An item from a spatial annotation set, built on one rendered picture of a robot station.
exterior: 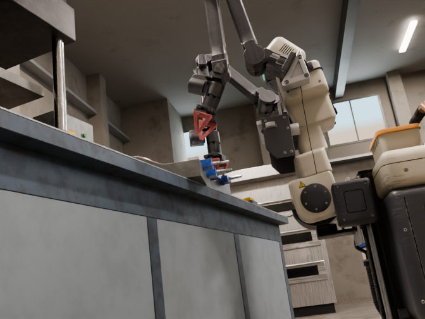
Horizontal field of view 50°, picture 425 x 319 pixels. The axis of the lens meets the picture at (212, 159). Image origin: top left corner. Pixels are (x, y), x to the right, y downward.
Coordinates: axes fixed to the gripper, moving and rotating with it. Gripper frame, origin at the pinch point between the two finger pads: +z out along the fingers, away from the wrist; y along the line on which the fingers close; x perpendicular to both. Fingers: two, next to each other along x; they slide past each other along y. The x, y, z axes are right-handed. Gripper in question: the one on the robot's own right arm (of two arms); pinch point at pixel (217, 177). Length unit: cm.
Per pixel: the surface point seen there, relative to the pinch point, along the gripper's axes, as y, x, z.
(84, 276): 90, 3, 39
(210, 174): 28.7, 8.8, 6.4
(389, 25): -729, 119, -428
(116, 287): 79, 3, 42
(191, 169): 46.1, 10.0, 8.6
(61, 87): 8, -73, -61
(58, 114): 9, -74, -47
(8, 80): 31, -83, -58
